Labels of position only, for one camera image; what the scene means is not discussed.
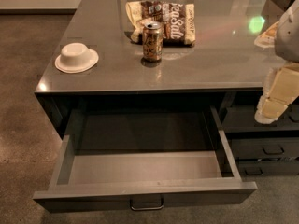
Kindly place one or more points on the closed middle right drawer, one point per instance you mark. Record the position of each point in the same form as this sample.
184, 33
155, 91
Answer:
259, 148

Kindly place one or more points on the closed drawer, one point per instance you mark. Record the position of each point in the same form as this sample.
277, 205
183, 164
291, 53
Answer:
268, 168
259, 148

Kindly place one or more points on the orange soda can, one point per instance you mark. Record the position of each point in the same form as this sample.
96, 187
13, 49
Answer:
152, 39

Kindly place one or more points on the open grey top drawer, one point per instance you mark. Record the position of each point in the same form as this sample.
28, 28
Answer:
106, 159

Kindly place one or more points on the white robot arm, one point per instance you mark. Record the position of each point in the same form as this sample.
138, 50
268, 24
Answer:
287, 36

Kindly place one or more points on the metal drawer handle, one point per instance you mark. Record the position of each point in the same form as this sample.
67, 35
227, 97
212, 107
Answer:
146, 204

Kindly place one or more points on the sea salt chip bag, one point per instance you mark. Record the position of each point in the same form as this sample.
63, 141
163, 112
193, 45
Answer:
177, 20

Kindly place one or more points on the closed lower right drawer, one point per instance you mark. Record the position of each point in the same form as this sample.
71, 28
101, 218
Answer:
268, 168

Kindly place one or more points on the white upturned bowl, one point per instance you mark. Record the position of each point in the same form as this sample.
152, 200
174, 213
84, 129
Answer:
76, 58

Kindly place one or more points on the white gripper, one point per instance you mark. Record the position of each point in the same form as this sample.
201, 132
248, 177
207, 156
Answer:
289, 36

